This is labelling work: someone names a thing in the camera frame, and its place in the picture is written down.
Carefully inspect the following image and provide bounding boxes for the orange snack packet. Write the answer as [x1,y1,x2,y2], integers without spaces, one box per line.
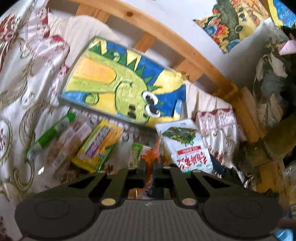
[128,137,161,199]

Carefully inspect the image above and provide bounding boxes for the white green seaweed snack bag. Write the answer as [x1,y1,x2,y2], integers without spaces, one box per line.
[155,118,213,174]

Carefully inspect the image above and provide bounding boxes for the yellow green candy pack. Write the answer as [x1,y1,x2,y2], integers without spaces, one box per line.
[71,120,124,173]

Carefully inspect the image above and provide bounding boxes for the clear pastry pack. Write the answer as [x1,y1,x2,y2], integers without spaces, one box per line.
[42,117,94,184]

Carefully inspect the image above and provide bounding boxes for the green white sausage stick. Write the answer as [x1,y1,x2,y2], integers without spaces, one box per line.
[26,113,76,161]

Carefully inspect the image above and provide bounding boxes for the dark blue snack box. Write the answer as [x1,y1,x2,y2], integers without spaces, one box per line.
[210,155,230,177]

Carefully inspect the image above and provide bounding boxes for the gold foil snack bag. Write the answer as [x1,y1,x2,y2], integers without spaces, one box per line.
[238,171,256,191]

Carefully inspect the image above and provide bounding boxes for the grey tray with dinosaur drawing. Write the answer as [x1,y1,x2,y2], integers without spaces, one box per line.
[59,36,186,127]

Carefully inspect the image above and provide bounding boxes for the camouflage fabric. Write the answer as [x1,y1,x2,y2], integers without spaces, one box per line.
[253,39,295,128]

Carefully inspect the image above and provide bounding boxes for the floral satin bed cover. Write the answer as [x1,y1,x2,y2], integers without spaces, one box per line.
[0,0,246,241]

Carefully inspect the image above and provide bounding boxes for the wooden bed headboard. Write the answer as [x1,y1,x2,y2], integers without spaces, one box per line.
[48,0,269,144]

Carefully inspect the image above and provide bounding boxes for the landscape hill drawing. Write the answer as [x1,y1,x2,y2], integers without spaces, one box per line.
[193,0,269,54]

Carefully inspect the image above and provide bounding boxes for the yellow cartoon drawing top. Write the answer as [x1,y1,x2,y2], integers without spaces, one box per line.
[267,0,296,28]

